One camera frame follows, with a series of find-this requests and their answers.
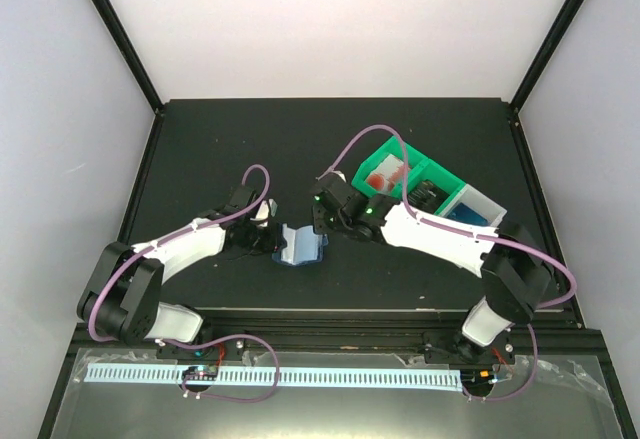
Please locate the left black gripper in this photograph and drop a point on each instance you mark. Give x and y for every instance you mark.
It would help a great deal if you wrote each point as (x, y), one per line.
(273, 244)

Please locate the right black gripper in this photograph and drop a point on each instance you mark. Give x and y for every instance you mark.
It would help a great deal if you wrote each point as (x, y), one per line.
(320, 225)

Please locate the blue card holder wallet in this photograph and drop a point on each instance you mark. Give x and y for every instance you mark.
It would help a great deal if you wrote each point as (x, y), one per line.
(300, 246)

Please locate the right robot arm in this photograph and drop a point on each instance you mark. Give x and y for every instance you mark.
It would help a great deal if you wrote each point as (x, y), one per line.
(513, 277)

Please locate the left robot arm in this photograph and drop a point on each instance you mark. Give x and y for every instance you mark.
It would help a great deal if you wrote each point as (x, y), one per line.
(122, 299)

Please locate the red white card stack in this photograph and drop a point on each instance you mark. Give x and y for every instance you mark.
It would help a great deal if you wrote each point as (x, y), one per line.
(386, 175)

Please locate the black VIP card stack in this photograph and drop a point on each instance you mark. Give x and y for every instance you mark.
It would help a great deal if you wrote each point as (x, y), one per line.
(427, 197)

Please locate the green bin with red cards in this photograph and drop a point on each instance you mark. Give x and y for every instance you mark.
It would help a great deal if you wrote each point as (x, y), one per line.
(391, 146)

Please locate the green bin with black cards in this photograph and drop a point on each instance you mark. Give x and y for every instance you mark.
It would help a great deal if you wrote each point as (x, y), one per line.
(431, 170)

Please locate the blue card stack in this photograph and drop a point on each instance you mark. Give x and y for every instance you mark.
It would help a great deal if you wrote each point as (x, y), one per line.
(464, 214)

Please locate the white bin with blue cards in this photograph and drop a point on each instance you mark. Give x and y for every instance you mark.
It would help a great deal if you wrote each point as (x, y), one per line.
(477, 201)

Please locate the small electronics board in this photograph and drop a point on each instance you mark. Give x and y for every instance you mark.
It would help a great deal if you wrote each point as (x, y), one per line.
(200, 373)

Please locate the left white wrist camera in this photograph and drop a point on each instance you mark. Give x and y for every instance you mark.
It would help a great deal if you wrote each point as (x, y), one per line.
(266, 211)

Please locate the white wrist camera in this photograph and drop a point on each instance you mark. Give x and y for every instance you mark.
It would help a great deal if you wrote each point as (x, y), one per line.
(332, 173)
(266, 211)

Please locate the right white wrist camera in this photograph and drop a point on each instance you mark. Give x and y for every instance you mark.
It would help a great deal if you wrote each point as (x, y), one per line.
(332, 173)

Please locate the light blue slotted cable duct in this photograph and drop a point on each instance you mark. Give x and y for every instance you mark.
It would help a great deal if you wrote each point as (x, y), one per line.
(300, 377)

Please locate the black aluminium frame rail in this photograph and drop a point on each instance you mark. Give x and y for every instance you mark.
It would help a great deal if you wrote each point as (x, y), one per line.
(558, 332)

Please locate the left black frame post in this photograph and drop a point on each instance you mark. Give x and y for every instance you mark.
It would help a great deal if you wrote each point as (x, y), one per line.
(121, 39)

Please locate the black frame post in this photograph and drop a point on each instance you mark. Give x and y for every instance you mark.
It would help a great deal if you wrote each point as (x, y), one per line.
(121, 39)
(553, 38)

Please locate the right black frame post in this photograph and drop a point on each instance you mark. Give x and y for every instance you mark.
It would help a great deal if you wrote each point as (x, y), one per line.
(553, 38)

